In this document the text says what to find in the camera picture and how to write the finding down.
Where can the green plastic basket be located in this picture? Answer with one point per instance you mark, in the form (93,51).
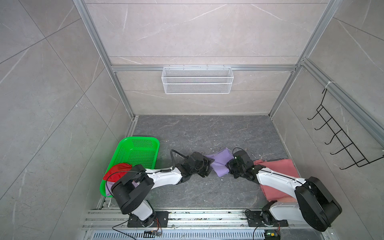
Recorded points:
(136,151)

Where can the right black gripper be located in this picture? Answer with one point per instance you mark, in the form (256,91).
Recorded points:
(229,165)

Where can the lilac t-shirt in basket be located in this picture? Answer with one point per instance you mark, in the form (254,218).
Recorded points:
(128,187)

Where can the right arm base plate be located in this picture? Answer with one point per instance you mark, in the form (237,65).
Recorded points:
(255,219)

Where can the red t-shirt in basket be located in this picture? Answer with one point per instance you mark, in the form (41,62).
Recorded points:
(116,172)

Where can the purple SHINE t-shirt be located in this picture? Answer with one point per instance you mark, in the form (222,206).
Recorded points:
(220,160)

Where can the white wire mesh shelf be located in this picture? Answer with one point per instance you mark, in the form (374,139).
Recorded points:
(197,80)

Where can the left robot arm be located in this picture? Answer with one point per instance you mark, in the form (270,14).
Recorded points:
(135,202)

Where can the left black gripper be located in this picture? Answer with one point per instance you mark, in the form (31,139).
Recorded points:
(208,161)

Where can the black wire hook rack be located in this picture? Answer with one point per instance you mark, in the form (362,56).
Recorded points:
(340,135)

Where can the aluminium rail base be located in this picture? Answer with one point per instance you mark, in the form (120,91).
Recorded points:
(193,224)

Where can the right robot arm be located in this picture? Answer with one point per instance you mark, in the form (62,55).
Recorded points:
(315,204)

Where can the folded pink t-shirt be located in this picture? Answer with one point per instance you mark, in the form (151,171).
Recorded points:
(284,166)

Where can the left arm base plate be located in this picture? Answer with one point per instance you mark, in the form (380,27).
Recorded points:
(157,219)

